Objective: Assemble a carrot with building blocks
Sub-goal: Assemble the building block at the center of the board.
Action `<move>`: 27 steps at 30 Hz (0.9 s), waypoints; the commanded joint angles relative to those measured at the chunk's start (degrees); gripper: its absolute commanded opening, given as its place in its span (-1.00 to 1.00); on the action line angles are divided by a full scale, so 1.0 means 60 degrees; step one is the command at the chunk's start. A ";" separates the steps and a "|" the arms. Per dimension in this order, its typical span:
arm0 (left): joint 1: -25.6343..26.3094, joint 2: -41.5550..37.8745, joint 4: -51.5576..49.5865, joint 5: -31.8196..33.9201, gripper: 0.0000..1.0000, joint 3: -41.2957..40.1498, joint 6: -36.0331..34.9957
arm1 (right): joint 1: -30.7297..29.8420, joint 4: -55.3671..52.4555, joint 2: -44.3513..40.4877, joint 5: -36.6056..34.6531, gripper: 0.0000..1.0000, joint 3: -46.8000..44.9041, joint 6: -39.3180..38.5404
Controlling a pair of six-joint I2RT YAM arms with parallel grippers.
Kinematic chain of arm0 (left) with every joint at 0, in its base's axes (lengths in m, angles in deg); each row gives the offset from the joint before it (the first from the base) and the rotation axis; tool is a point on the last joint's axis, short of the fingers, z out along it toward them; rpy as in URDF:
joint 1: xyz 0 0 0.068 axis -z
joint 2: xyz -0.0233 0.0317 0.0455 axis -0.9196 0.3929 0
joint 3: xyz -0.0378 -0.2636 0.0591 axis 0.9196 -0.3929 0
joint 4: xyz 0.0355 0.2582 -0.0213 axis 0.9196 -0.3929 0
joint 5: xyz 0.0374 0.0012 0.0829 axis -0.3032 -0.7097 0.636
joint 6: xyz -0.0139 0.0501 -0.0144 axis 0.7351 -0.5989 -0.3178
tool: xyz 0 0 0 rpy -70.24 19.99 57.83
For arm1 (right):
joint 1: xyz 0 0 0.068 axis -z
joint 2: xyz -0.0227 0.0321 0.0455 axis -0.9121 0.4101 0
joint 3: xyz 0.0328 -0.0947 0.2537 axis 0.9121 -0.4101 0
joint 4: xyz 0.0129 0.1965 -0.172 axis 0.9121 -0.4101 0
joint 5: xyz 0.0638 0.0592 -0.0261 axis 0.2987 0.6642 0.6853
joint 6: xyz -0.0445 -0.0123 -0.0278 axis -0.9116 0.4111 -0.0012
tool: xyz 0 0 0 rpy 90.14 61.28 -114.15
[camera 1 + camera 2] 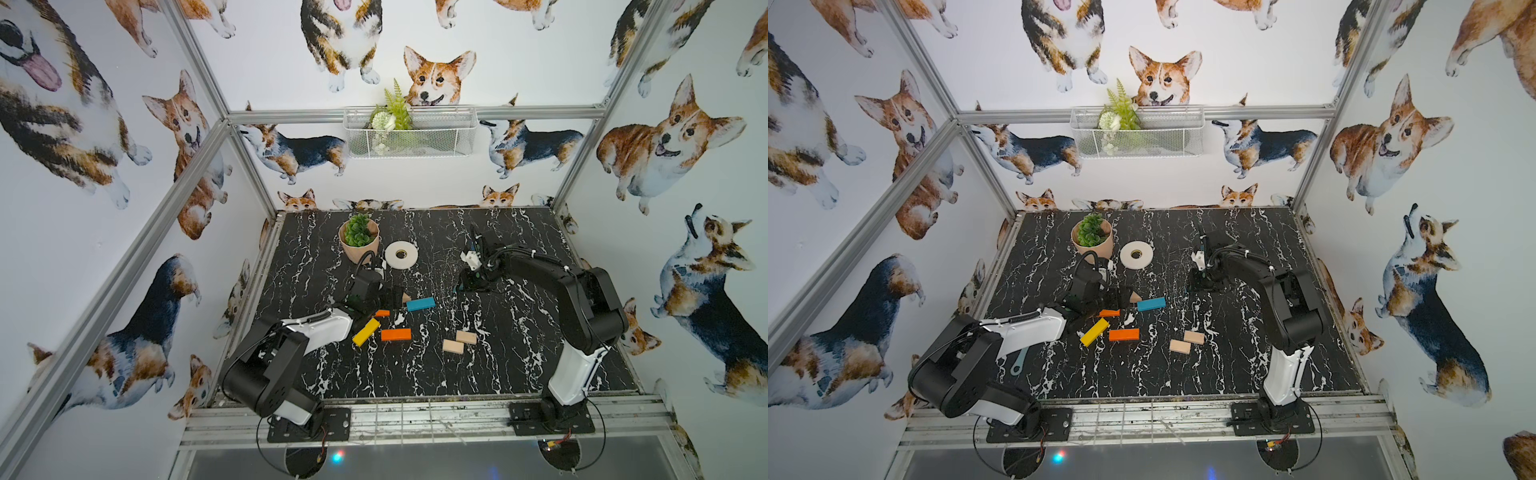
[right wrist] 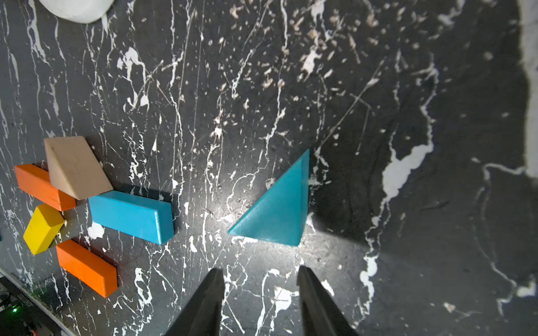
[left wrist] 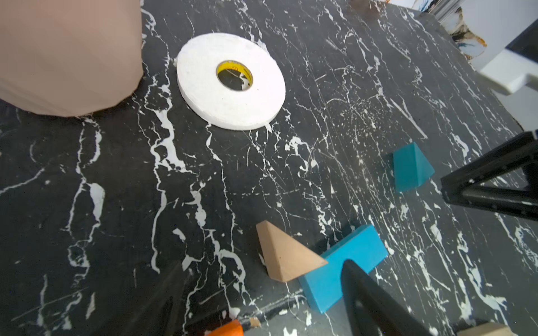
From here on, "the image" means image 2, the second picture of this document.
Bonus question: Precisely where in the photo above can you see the blue rectangular block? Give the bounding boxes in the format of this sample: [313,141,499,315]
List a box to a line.
[88,190,175,245]

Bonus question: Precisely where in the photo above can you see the teal triangle block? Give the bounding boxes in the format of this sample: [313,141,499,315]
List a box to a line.
[228,151,310,246]

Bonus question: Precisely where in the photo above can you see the upper orange rectangular block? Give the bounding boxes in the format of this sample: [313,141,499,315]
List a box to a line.
[15,164,76,211]

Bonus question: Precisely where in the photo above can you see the lower orange rectangular block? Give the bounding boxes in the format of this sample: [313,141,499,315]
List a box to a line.
[55,239,119,298]

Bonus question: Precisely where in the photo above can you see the natural wood triangle block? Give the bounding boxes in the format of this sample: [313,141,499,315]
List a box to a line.
[43,136,113,200]

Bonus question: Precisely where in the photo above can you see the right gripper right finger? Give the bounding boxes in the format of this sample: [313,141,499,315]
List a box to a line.
[297,265,358,336]

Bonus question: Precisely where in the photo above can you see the white tape roll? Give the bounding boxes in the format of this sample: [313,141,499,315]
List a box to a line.
[39,0,114,24]

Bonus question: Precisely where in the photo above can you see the orange rectangular block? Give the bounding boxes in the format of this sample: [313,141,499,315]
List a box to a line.
[15,164,76,211]
[55,239,119,298]

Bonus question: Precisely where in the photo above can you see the yellow rectangular block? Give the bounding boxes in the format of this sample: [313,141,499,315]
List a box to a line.
[23,204,65,256]

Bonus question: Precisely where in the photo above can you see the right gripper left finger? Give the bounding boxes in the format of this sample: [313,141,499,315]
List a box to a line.
[165,268,225,336]

